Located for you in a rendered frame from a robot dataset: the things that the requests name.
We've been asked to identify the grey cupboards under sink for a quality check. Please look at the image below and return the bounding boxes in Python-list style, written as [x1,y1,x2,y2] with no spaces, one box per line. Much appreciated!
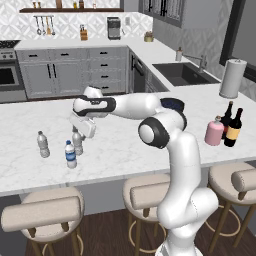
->
[144,69,170,94]

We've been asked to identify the dark sink basin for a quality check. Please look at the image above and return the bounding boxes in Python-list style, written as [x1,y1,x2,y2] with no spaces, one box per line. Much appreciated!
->
[151,61,221,88]

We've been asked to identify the grey glass-door wall cupboards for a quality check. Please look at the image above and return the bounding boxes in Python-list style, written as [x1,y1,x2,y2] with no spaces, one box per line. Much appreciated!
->
[137,0,185,29]

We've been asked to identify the pink bottle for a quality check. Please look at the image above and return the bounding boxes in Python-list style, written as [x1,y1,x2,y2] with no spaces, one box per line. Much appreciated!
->
[204,115,225,147]

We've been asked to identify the white paper towel roll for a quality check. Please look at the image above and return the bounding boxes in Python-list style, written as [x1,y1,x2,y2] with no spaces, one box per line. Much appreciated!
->
[218,58,248,100]

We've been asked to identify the small potted plant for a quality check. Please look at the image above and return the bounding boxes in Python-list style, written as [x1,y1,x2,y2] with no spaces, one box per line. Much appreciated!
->
[143,30,155,43]

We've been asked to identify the black-framed window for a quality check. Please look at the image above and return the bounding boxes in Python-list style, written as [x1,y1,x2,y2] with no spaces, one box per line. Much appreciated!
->
[218,0,256,83]

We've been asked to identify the wooden knife block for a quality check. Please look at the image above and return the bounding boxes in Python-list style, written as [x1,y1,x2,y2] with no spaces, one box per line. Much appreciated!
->
[79,24,89,42]

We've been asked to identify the blue label plastic bottle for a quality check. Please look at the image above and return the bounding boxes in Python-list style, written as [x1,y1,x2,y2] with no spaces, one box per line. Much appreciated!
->
[64,139,79,170]

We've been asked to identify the clear plastic bottle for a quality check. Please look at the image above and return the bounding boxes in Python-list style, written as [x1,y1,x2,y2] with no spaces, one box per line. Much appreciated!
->
[71,127,85,157]
[36,130,52,159]

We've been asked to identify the rail with hanging tools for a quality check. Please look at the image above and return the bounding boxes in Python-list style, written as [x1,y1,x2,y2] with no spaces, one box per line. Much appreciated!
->
[32,14,57,37]

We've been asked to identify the black coffee machine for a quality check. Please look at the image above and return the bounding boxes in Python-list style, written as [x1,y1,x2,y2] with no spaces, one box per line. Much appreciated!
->
[106,16,123,41]

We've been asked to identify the silver oven with hob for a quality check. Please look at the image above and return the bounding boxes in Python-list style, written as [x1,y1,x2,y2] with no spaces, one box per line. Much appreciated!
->
[0,39,28,104]

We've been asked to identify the black dishwasher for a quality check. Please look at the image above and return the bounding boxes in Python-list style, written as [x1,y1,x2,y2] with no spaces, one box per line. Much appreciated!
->
[128,49,148,94]

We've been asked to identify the grey cupboard run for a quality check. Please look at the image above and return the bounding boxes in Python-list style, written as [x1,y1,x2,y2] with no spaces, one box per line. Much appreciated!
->
[15,46,130,101]

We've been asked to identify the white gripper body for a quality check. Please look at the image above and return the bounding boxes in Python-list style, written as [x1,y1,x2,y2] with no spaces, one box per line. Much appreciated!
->
[69,112,98,139]

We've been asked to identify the beige bar stool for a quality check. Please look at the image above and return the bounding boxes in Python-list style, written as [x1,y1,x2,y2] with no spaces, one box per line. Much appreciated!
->
[0,186,86,256]
[121,172,175,256]
[203,161,256,255]

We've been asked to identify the yellow label dark glass bottle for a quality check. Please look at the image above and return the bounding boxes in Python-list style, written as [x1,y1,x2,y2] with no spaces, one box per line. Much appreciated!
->
[223,107,244,148]

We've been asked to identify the silver tap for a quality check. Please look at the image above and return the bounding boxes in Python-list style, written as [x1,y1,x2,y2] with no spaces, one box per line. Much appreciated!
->
[182,53,209,74]

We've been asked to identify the wooden wall shelf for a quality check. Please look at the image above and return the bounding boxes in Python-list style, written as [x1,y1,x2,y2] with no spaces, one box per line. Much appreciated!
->
[18,7,125,14]

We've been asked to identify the white soap dispenser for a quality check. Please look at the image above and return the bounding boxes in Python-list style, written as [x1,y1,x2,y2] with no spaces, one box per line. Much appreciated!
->
[175,46,184,63]

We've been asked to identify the dark blue bowl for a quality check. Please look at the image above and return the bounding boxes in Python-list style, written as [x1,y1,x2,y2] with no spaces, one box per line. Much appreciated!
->
[159,97,187,113]

